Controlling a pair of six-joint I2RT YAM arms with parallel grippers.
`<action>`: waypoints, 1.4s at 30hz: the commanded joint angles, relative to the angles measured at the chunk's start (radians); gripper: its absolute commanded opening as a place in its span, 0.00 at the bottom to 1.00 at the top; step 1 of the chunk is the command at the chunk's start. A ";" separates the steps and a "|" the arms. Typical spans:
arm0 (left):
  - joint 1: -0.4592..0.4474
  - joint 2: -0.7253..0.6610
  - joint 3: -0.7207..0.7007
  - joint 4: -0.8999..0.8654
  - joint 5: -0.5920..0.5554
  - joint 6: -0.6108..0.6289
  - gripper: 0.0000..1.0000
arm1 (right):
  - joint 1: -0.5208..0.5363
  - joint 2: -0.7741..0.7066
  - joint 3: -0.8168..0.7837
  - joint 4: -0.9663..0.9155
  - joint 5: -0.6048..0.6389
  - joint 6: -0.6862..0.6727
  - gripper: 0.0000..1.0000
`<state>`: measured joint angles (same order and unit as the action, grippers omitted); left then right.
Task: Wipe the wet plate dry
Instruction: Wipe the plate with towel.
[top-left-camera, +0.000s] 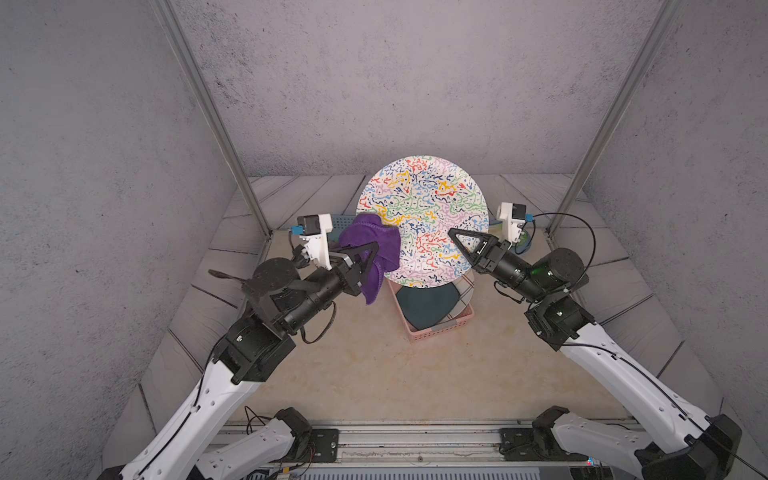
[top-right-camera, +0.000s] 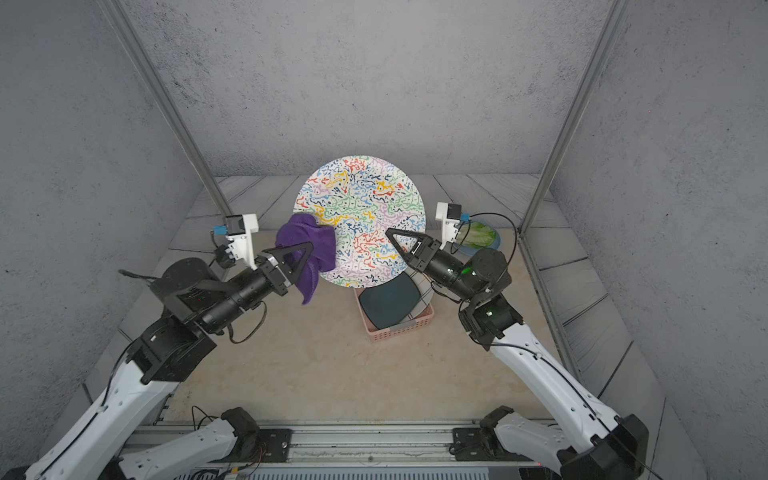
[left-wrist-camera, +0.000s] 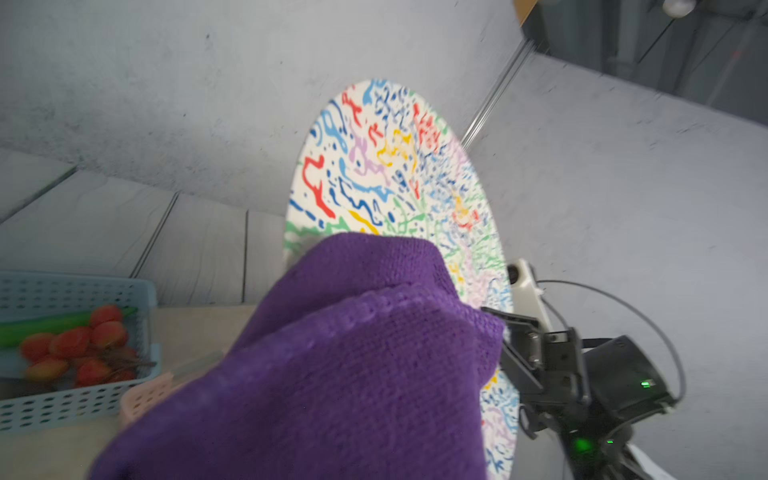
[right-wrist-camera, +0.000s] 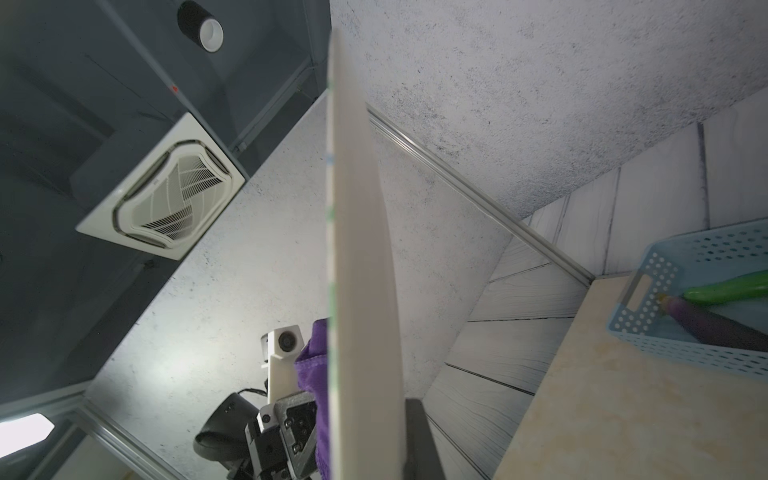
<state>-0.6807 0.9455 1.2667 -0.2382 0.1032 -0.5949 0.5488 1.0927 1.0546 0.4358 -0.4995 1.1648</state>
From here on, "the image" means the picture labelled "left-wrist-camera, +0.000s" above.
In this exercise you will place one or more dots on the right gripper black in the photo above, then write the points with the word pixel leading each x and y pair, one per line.
pixel 548 371

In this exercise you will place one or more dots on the purple cloth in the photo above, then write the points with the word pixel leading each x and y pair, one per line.
pixel 360 363

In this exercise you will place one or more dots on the colourful squiggle round plate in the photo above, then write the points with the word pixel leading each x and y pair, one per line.
pixel 379 161

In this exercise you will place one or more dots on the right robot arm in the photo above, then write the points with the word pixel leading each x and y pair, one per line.
pixel 625 388

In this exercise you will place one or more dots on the pink perforated basket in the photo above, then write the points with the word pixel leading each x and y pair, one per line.
pixel 138 400

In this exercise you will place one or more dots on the light blue perforated basket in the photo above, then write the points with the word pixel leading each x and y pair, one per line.
pixel 26 295

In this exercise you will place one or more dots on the green cucumber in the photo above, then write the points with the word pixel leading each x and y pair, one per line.
pixel 13 333

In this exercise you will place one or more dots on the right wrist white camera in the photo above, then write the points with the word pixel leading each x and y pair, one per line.
pixel 526 295

